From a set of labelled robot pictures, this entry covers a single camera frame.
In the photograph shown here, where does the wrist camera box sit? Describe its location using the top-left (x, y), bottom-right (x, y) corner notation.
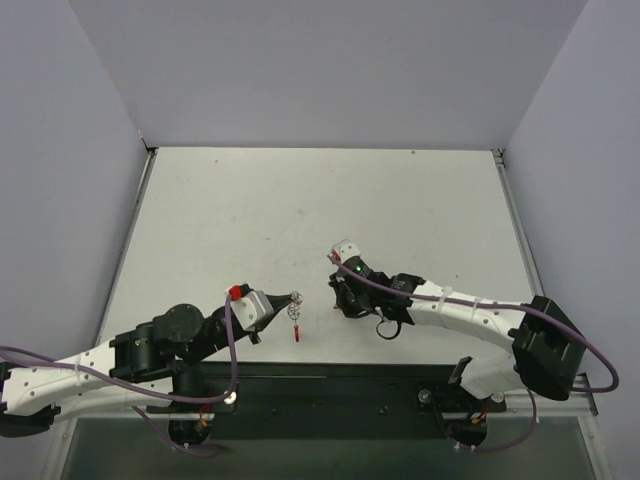
top-left (329, 239), bottom-right (361, 264)
top-left (231, 290), bottom-right (269, 332)

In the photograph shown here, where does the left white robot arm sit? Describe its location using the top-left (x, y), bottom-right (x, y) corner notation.
top-left (1, 285), bottom-right (302, 438)

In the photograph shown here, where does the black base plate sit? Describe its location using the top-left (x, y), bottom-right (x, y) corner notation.
top-left (147, 362), bottom-right (506, 441)

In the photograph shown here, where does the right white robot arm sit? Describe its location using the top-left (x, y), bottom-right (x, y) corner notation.
top-left (328, 253), bottom-right (586, 401)

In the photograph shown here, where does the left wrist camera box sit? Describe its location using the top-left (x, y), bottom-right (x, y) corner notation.
top-left (231, 290), bottom-right (269, 332)

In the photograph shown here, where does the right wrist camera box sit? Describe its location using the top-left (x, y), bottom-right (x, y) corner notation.
top-left (329, 239), bottom-right (361, 264)

